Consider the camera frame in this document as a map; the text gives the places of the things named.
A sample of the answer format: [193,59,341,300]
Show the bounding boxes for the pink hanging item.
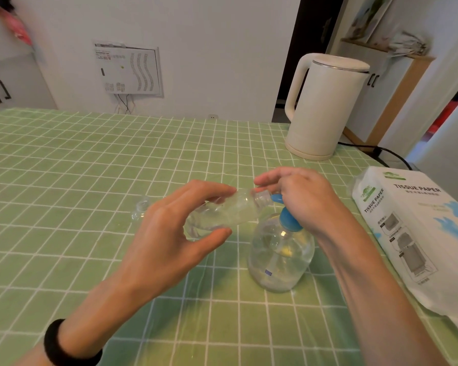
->
[0,11,33,46]

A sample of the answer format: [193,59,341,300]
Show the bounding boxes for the cream electric kettle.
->
[284,53,371,161]

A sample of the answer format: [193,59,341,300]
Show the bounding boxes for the person's left hand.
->
[112,180,237,306]

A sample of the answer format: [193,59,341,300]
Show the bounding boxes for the wooden top white cabinet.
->
[0,15,58,113]

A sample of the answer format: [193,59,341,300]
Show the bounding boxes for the green checked tablecloth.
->
[0,107,458,366]

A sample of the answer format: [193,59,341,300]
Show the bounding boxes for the small clear plastic bottle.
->
[184,188,274,239]
[131,197,153,222]

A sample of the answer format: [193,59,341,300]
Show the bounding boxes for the white tissue paper pack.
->
[352,166,458,332]

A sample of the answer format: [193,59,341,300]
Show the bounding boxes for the black power cable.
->
[337,142,413,171]

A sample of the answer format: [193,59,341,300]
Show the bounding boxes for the thin loose wall wires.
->
[114,94,136,114]

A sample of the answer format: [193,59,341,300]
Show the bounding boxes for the person's left forearm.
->
[15,276,165,366]

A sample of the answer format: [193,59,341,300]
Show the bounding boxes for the red object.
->
[426,101,458,138]

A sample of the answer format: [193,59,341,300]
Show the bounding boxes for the white wall panel cover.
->
[93,41,164,98]

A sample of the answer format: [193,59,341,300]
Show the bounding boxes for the white door wooden side cabinet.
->
[339,38,436,146]

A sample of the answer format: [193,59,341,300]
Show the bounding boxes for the leaning framed picture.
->
[345,0,396,42]

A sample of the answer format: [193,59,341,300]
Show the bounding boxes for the black wrist band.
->
[43,319,103,366]

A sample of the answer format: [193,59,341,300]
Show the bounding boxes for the crumpled grey paper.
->
[387,30,430,57]

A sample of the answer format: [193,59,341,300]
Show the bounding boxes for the person's right hand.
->
[253,166,358,240]

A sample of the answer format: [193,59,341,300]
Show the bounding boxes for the large clear bottle blue pump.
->
[247,193,316,293]

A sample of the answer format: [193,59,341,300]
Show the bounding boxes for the person's right forearm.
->
[317,221,449,366]

